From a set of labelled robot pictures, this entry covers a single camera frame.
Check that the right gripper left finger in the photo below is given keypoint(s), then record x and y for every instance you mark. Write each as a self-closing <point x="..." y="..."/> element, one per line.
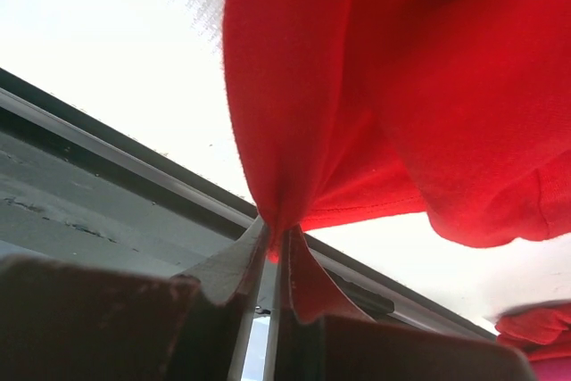
<point x="61" y="321"/>

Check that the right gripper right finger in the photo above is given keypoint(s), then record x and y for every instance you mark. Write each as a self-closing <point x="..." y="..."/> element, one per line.
<point x="318" y="333"/>

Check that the red t shirt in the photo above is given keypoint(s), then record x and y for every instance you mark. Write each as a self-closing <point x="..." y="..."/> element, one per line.
<point x="541" y="333"/>
<point x="347" y="110"/>

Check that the folded red t shirt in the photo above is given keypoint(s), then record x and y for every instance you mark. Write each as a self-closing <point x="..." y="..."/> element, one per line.
<point x="541" y="333"/>

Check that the folded pink t shirt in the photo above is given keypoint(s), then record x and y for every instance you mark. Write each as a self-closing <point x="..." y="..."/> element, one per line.
<point x="552" y="369"/>

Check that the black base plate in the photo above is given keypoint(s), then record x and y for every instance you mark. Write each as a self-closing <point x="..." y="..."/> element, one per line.
<point x="74" y="189"/>

